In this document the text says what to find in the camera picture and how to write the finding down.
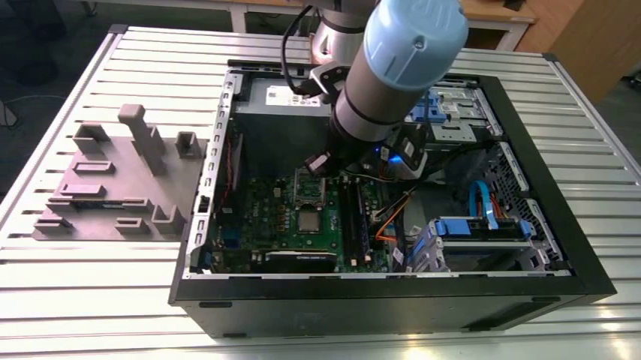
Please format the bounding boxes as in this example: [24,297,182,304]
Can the silver CPU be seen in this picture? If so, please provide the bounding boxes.
[298,212,323,233]

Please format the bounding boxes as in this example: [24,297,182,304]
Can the CPU socket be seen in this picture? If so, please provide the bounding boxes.
[294,208,329,236]

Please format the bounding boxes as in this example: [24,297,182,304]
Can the metal socket cover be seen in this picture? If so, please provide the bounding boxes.
[294,170,329,207]

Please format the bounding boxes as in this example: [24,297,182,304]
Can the grey power supply unit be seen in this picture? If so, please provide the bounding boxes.
[233,77,335,177]

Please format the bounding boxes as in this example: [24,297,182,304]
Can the black RAM slot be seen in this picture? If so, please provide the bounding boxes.
[350,176,371,263]
[345,176,363,266]
[338,176,358,266]
[355,176,375,262]

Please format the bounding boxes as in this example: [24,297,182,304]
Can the silver metal disk bay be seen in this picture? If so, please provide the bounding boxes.
[413,219,572,275]
[399,76,504,161]

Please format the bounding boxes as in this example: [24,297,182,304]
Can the green motherboard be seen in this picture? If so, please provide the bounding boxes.
[205,164,402,274]

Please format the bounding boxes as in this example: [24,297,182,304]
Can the black graphics card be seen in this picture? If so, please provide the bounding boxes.
[213,247,339,274]

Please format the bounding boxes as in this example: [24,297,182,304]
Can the hard disk in blue carrier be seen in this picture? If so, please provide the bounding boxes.
[430,217,533,242]

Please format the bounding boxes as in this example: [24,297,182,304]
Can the black PC case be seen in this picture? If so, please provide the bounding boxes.
[166,58,619,338]

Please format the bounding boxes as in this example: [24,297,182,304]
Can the grey parts rack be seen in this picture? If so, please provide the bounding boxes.
[30,103,211,243]

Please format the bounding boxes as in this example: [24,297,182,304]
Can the wooden desk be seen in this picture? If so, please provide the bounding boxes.
[219,0,540,52]

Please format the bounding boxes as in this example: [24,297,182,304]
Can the RAM stick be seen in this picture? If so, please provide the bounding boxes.
[70,200,127,210]

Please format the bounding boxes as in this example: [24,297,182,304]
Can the brown wooden cabinet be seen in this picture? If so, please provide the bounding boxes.
[518,0,641,104]

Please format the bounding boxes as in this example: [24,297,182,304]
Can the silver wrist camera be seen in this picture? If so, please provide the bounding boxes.
[389,125,432,182]

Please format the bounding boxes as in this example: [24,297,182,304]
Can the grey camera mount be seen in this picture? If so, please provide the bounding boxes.
[307,61,353,105]

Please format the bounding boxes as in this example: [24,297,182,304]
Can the orange wires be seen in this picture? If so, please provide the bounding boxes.
[374,208,402,243]

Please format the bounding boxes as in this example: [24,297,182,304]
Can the blue flat wire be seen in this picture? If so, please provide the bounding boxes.
[469,180,501,230]

